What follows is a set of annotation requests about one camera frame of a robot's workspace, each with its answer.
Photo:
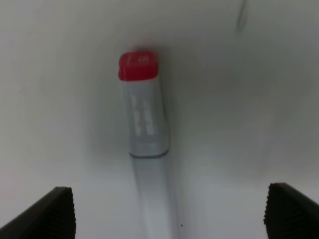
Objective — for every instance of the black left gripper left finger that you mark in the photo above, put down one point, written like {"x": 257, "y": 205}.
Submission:
{"x": 51, "y": 217}

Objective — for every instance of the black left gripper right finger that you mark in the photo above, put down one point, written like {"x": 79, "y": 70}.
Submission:
{"x": 289, "y": 214}

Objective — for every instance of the white marker red caps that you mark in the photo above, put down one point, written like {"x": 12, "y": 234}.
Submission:
{"x": 149, "y": 142}

